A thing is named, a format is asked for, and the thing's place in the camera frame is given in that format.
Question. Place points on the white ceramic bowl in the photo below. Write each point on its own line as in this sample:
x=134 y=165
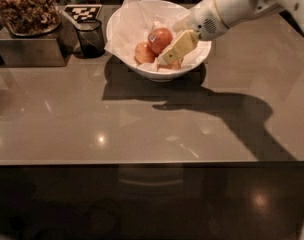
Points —
x=125 y=17

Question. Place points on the white paper bowl liner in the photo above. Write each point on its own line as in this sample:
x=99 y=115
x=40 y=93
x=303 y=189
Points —
x=135 y=20

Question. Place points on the black white marker tag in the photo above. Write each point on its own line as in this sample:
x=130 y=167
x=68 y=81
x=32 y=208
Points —
x=83 y=12

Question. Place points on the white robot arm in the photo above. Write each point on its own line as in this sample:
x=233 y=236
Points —
x=233 y=12

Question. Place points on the black mesh cup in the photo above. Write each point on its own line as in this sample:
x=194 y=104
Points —
x=90 y=36

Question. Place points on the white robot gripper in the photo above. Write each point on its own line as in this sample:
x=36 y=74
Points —
x=203 y=23

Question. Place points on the left orange apple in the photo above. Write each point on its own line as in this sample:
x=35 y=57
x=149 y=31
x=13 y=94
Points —
x=144 y=54

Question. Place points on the red apple with sticker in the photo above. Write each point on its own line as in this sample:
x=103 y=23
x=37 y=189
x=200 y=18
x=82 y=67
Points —
x=159 y=39

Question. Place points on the glass container of granola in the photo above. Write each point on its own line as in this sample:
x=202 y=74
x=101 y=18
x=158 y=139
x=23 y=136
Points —
x=28 y=18

